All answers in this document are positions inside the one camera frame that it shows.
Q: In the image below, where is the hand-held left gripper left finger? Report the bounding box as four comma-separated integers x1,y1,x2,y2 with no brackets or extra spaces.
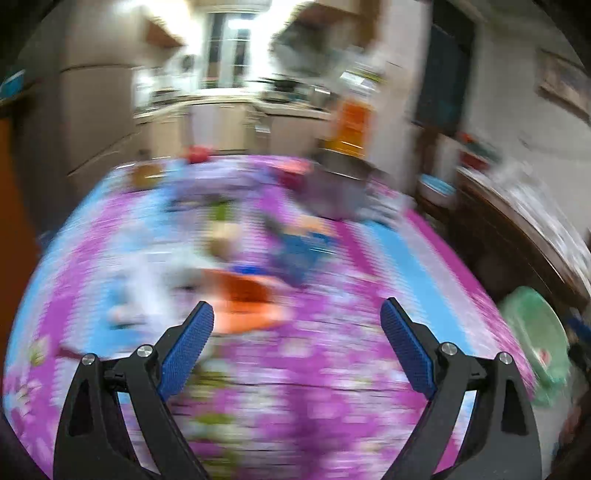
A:
54,300,215,480

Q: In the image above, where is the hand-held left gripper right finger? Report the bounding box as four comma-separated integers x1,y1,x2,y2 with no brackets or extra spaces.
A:
379,296,542,480

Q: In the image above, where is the orange white snack packet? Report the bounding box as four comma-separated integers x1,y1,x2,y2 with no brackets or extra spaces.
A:
203,270,287,333

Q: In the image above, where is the green plastic waste bin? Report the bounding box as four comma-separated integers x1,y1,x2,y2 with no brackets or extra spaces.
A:
499,286,573,407

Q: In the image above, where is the blue cardboard box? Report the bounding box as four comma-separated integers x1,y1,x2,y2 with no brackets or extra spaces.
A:
268,231,338,287

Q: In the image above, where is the floral striped tablecloth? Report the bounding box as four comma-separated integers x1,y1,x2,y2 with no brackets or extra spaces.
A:
2,154,539,480

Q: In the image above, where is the brown wooden table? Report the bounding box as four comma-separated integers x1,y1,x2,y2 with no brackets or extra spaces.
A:
455,166,591,315

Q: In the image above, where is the blue basin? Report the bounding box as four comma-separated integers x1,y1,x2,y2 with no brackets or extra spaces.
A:
418,174,455,206

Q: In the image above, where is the steel pot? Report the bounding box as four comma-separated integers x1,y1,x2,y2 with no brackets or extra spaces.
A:
305,150,375,220

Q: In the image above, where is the white plastic sheet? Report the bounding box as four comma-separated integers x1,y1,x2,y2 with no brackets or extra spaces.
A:
489,161,591,259

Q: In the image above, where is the orange juice bottle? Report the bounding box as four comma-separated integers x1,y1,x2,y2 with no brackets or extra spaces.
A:
330,69,377,160

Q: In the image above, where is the dark window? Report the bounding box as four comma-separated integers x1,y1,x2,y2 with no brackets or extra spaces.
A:
413,14,476,137

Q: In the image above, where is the grey refrigerator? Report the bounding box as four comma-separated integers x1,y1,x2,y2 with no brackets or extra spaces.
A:
14,0,148,195

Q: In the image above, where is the black wok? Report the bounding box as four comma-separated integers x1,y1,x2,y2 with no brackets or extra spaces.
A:
259,78,301,93

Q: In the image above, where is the kitchen window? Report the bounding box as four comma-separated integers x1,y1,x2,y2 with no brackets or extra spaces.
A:
203,11,252,88

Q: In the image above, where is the framed wall picture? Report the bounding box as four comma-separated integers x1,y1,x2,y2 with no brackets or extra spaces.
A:
538,50,591,121

